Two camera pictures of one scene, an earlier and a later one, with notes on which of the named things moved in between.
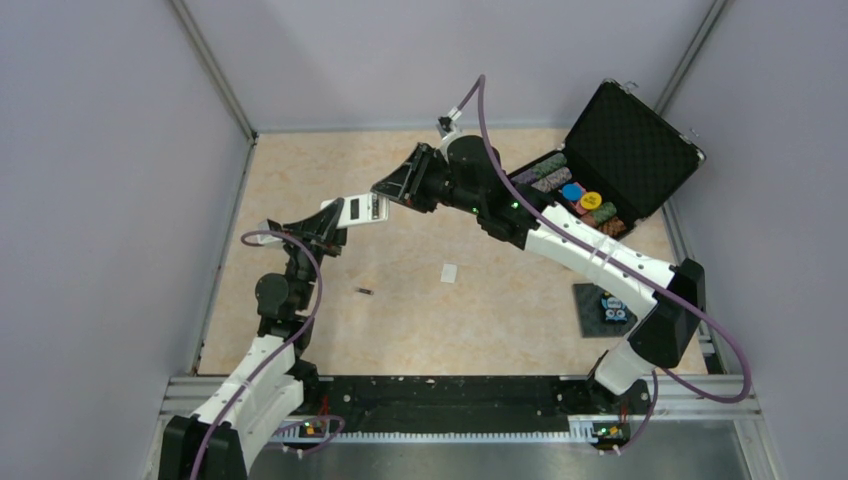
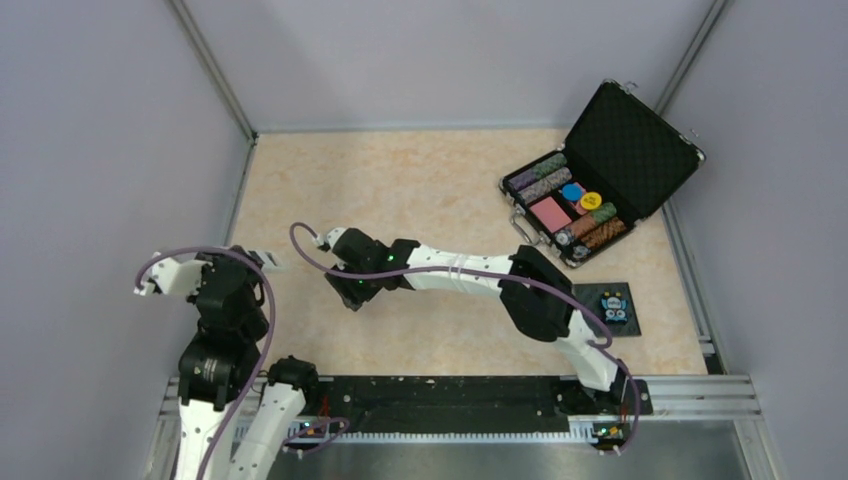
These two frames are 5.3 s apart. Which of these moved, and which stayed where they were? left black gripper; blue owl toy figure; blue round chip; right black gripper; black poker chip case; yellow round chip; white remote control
Moved: left black gripper; white remote control; right black gripper
Stayed: black poker chip case; blue round chip; yellow round chip; blue owl toy figure
